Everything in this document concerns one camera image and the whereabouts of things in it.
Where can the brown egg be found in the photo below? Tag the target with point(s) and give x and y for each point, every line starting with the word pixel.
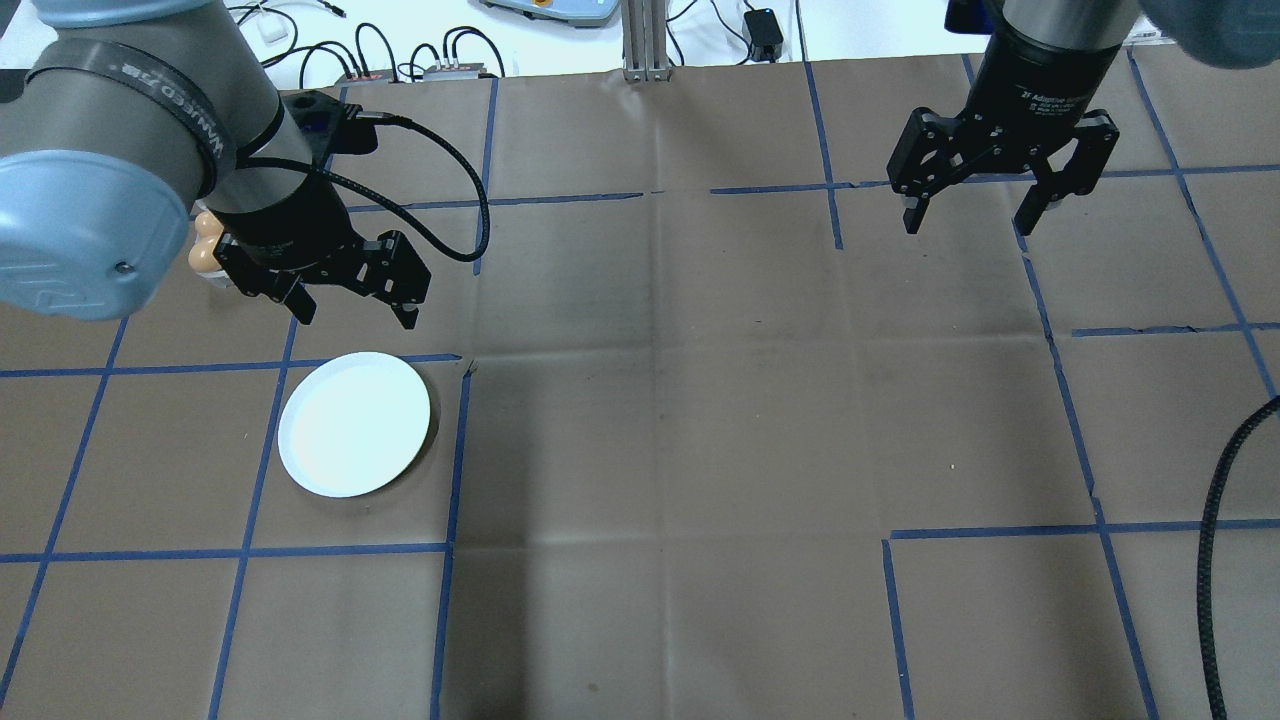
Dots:
pixel 203 258
pixel 203 224

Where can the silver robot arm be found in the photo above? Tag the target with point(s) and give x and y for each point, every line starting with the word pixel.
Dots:
pixel 1200 30
pixel 130 90

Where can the clear plastic egg box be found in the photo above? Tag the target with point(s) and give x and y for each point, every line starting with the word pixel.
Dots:
pixel 222 282

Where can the white round plate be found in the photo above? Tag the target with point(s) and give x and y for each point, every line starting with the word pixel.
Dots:
pixel 355 425

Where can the black hub box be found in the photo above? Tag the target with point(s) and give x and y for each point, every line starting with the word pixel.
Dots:
pixel 367 76
pixel 457 70

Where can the small white device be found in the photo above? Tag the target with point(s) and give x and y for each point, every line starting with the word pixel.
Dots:
pixel 272 33

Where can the black power adapter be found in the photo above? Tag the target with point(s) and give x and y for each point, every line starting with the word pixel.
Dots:
pixel 765 30

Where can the blue grey teach pendant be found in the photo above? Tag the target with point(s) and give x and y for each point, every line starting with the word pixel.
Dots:
pixel 560 10

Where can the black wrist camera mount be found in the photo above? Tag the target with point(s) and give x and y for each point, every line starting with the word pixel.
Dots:
pixel 970 14
pixel 320 120

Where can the aluminium desk side post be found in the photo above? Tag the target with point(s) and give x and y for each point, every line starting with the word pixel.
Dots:
pixel 645 40

